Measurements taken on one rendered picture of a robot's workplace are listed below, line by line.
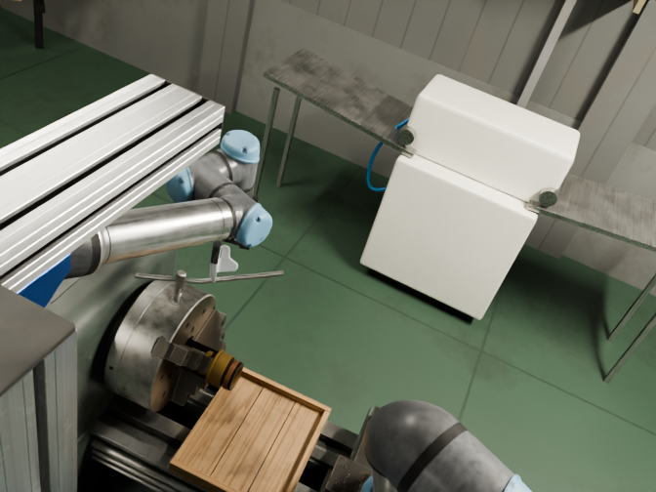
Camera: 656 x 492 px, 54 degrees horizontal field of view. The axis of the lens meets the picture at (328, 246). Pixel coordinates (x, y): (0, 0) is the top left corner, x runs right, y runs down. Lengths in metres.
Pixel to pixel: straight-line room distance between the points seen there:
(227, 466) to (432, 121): 2.08
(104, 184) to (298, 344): 2.73
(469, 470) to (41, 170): 0.55
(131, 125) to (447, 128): 2.71
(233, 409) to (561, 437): 2.03
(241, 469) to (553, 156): 2.13
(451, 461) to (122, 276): 1.01
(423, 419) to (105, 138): 0.49
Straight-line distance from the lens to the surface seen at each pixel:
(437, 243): 3.43
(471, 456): 0.81
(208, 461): 1.72
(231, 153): 1.25
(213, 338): 1.66
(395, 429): 0.82
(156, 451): 1.75
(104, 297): 1.55
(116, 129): 0.61
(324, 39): 4.48
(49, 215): 0.51
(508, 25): 4.14
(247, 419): 1.80
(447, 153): 3.30
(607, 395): 3.83
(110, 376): 1.60
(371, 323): 3.45
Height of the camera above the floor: 2.34
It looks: 38 degrees down
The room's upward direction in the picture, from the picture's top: 17 degrees clockwise
